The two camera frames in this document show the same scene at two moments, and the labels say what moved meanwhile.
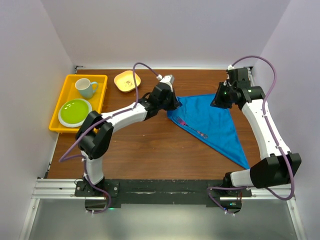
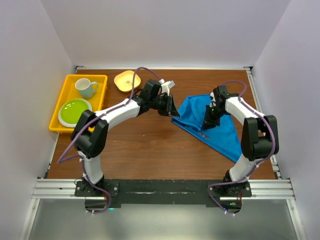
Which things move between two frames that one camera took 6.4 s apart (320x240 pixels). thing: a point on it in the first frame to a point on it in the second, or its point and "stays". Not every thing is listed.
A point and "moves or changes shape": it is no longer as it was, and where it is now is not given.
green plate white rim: [73, 112] stays
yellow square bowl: [125, 81] stays
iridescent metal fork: [204, 135] moves or changes shape
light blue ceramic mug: [86, 88] stays
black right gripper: [217, 102] to [209, 123]
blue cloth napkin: [213, 125] stays
